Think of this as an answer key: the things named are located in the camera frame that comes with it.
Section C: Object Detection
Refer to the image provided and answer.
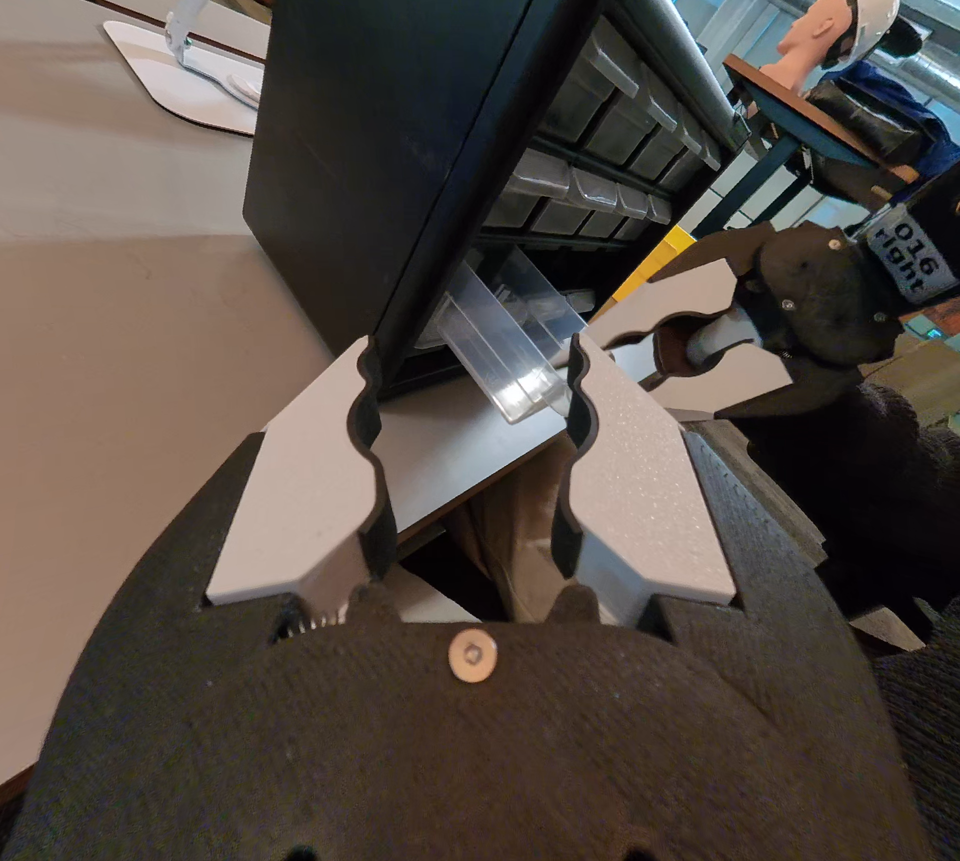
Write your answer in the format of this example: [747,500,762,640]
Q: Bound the person's right forearm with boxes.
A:
[742,381,960,652]

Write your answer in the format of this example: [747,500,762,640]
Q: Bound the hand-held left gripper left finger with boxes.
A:
[204,334,399,626]

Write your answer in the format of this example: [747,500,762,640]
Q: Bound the person's beige pants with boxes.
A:
[450,437,575,624]

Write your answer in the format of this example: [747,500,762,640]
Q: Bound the mannequin head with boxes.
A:
[776,0,856,90]

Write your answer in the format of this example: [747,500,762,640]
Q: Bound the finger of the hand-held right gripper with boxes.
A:
[645,339,796,421]
[592,257,745,352]

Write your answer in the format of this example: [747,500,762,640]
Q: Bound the rows of clear cabinet drawers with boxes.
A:
[480,13,725,322]

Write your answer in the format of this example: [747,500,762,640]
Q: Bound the black parts drawer cabinet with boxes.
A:
[241,0,751,405]

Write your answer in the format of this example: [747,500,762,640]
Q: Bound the blue cloth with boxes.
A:
[825,60,960,191]

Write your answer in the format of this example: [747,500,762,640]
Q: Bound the white hard hat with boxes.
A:
[828,0,901,63]

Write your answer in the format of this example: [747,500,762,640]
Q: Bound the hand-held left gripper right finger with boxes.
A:
[549,332,738,628]

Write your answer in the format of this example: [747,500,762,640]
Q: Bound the white monitor stand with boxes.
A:
[101,0,290,141]

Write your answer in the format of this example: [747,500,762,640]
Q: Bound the yellow plastic bin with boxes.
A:
[611,225,693,303]

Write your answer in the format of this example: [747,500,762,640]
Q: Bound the black bag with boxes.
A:
[806,79,925,161]

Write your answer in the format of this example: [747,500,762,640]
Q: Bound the clear plastic drawer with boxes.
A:
[431,246,594,427]

